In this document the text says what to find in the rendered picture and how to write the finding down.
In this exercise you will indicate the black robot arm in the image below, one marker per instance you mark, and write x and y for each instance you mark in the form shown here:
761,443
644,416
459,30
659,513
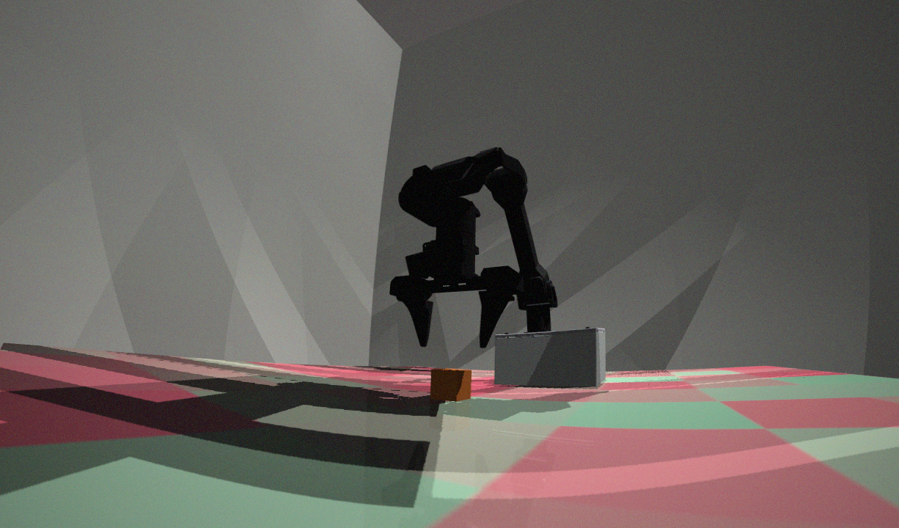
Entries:
434,196

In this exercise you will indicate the orange block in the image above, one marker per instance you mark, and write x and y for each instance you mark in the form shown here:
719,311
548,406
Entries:
453,385

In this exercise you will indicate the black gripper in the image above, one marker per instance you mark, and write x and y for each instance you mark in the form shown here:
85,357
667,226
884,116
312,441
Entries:
501,284

